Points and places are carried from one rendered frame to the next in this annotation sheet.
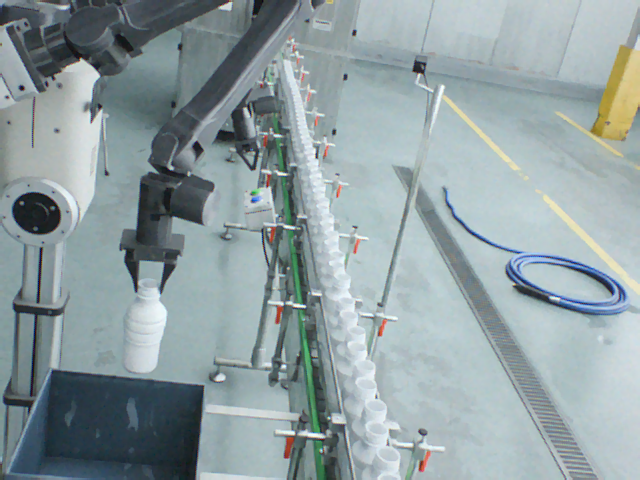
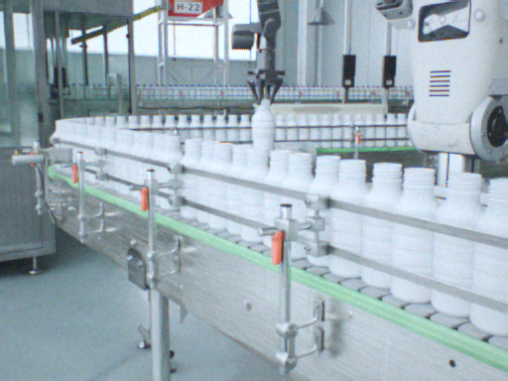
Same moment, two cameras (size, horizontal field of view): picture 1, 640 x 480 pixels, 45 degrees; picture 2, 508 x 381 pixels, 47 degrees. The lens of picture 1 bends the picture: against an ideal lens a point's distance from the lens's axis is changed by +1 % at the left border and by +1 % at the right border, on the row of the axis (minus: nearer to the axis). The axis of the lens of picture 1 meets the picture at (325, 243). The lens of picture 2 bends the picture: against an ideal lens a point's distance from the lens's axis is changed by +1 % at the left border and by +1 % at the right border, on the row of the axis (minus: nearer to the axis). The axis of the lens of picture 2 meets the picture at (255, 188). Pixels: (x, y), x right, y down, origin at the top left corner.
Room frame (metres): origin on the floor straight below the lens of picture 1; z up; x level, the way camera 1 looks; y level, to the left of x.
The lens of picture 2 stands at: (2.68, -0.42, 1.26)
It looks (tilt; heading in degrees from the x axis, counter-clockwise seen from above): 9 degrees down; 156
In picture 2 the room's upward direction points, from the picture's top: straight up
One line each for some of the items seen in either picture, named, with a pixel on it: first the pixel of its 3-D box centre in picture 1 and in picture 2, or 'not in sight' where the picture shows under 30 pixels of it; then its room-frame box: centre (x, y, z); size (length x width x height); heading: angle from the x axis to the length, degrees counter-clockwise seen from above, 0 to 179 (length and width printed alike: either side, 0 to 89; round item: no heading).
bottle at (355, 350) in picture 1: (347, 384); (142, 165); (1.24, -0.10, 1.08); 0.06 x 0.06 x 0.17
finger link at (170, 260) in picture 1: (154, 267); (262, 88); (1.16, 0.27, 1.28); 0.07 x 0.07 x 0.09; 12
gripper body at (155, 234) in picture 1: (154, 228); (265, 63); (1.16, 0.28, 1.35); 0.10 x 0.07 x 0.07; 102
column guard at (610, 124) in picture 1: (622, 93); not in sight; (9.91, -3.22, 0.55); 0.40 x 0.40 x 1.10; 10
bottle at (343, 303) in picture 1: (338, 334); (173, 173); (1.41, -0.07, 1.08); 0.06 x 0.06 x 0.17
